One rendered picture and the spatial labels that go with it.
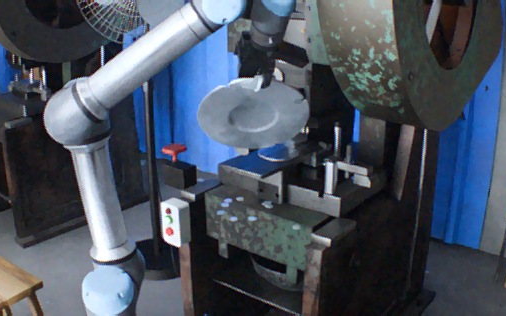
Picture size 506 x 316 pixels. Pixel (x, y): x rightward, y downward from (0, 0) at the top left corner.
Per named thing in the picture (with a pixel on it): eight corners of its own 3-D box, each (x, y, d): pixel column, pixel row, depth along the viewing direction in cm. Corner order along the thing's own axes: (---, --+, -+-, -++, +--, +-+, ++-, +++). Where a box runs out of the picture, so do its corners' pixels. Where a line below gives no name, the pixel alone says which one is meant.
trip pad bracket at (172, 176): (186, 225, 183) (183, 167, 176) (165, 216, 189) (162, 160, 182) (199, 219, 187) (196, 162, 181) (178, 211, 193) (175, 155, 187)
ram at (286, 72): (301, 121, 161) (303, 16, 151) (259, 112, 169) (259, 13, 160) (333, 109, 173) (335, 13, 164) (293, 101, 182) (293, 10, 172)
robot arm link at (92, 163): (97, 313, 129) (41, 92, 111) (108, 282, 143) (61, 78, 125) (144, 310, 129) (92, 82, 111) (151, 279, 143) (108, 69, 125)
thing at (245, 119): (176, 105, 145) (176, 102, 145) (231, 160, 166) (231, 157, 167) (280, 65, 134) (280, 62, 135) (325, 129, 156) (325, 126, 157)
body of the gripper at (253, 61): (232, 54, 134) (240, 22, 123) (268, 53, 136) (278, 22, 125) (237, 81, 130) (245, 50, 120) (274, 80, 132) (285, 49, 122)
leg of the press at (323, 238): (319, 424, 161) (345, 153, 131) (290, 410, 168) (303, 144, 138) (434, 298, 229) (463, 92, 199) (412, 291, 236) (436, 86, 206)
